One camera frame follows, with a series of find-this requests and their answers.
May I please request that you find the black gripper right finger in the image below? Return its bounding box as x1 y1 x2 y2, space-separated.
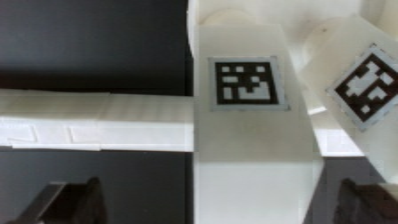
335 179 398 224

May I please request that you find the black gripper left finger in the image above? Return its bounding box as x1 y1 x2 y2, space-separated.
11 177 107 224

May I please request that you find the white stool leg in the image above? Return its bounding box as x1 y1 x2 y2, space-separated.
194 25 322 224
299 17 398 184

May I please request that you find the white U-shaped fence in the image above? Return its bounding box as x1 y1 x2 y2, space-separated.
0 87 367 158

